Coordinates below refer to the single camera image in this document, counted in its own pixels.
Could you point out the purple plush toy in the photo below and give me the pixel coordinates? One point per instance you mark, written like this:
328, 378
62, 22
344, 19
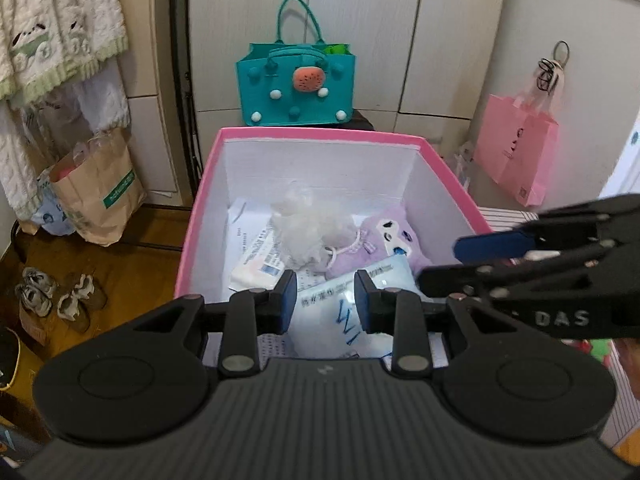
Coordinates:
350, 260

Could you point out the large wet wipes pack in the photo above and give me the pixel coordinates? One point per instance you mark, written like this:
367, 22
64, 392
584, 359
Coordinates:
330, 320

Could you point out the blue and white printed bag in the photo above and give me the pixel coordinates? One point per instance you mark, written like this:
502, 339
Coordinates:
50, 215

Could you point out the white fluffy cardigan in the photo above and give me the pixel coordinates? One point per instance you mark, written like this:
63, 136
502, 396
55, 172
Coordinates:
50, 35

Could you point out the black clothes rack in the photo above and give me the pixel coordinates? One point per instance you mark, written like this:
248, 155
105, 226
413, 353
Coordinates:
13, 232

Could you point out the grey wardrobe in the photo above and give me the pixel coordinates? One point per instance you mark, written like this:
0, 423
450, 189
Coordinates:
375, 35

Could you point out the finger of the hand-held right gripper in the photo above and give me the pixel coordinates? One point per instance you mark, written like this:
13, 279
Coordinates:
460, 280
495, 247

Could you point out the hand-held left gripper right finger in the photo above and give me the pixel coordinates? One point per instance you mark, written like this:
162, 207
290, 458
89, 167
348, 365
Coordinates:
361, 305

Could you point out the printed paper sheet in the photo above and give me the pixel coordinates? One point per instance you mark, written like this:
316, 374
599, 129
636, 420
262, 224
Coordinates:
240, 230

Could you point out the white fluffy pom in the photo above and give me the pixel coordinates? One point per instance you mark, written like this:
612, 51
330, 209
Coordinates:
305, 225

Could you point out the pink cardboard box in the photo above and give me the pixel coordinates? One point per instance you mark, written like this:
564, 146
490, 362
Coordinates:
192, 240

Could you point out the teal felt handbag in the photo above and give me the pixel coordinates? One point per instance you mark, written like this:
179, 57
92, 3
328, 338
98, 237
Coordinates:
280, 105

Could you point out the clear plastic bag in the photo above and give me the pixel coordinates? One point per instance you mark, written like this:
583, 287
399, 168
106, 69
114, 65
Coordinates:
460, 167

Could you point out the black suitcase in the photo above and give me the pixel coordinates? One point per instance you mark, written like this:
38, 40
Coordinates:
360, 122

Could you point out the small tissue pack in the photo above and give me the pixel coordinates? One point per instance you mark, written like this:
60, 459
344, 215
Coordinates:
255, 265

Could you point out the brown paper bag green label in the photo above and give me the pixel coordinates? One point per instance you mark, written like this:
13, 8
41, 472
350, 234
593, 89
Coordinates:
100, 210

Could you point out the pink paper bag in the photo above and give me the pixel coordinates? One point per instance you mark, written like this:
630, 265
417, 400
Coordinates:
515, 160

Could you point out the pink striped tablecloth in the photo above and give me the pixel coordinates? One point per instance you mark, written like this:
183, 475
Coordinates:
505, 217

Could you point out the brown white shoe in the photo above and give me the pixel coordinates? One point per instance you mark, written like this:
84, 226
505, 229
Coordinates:
80, 302

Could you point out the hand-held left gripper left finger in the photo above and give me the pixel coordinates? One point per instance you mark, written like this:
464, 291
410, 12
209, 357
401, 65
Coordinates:
287, 305

